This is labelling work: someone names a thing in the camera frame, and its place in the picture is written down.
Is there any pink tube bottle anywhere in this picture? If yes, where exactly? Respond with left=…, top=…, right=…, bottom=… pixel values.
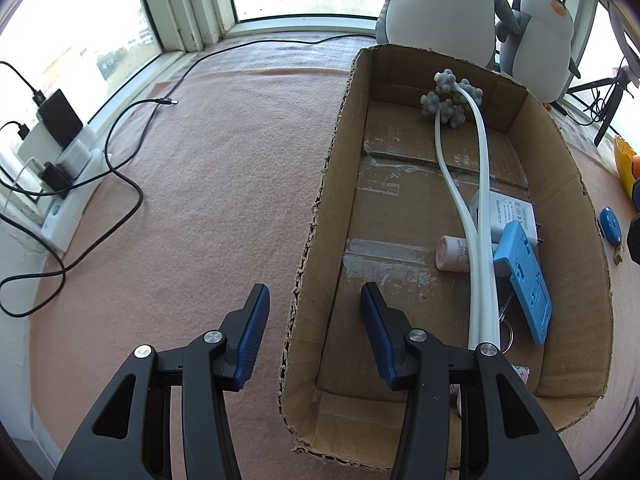
left=435, top=235, right=501, bottom=273

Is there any white flat charger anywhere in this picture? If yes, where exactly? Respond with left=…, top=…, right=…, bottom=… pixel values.
left=17, top=125, right=63, bottom=161

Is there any black tripod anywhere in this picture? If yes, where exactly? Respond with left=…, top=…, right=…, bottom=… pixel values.
left=565, top=0, right=640, bottom=148

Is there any blue rectangular plug adapter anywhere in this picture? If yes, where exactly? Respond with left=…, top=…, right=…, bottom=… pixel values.
left=492, top=220, right=553, bottom=346

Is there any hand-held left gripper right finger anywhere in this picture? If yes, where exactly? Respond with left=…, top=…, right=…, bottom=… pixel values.
left=360, top=281, right=581, bottom=480

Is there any metal key ring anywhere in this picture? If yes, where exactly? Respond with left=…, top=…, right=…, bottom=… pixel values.
left=497, top=287, right=516, bottom=356

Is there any white power strip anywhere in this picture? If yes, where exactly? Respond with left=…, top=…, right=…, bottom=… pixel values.
left=40, top=127, right=113, bottom=253

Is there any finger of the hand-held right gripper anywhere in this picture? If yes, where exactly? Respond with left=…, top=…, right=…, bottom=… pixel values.
left=626, top=211, right=640, bottom=265

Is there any yellow plastic container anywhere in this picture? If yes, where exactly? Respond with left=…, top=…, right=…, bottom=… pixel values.
left=614, top=135, right=640, bottom=211

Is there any blue round tape measure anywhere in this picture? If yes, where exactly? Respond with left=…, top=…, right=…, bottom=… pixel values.
left=599, top=206, right=623, bottom=247

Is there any black tripod cable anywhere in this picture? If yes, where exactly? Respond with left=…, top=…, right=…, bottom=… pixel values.
left=565, top=80, right=616, bottom=126

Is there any white power adapter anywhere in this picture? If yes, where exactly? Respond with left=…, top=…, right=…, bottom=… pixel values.
left=470, top=189, right=543, bottom=248

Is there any large penguin plush toy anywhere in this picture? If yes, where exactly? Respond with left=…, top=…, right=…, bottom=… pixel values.
left=366, top=0, right=521, bottom=68

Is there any white window frame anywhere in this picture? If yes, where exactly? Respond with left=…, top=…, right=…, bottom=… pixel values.
left=0, top=0, right=640, bottom=126

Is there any black charging cable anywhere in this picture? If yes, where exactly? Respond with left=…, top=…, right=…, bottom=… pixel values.
left=0, top=60, right=41, bottom=106
left=0, top=120, right=31, bottom=141

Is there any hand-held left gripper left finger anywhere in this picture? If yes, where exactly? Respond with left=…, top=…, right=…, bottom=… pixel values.
left=52, top=283, right=271, bottom=480

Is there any checked light cloth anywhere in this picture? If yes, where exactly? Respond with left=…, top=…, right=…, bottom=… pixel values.
left=550, top=105, right=621, bottom=171

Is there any long black cable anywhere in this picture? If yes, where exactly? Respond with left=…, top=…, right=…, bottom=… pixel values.
left=165, top=32, right=378, bottom=103

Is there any black plug charger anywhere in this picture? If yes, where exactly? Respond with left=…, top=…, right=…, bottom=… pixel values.
left=39, top=161, right=71, bottom=196

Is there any small penguin plush toy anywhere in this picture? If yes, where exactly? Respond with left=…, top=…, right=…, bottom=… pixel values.
left=495, top=0, right=582, bottom=111

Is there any brown cardboard box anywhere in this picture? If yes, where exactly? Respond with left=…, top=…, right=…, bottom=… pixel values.
left=277, top=44, right=617, bottom=471

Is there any black flat charger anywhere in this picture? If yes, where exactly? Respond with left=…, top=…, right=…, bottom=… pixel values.
left=39, top=89, right=85, bottom=147

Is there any white plug charger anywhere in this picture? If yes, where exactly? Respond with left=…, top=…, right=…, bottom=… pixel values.
left=57, top=140, right=93, bottom=176

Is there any black cable with metal connector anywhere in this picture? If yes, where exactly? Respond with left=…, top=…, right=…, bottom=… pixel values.
left=0, top=97, right=178, bottom=318

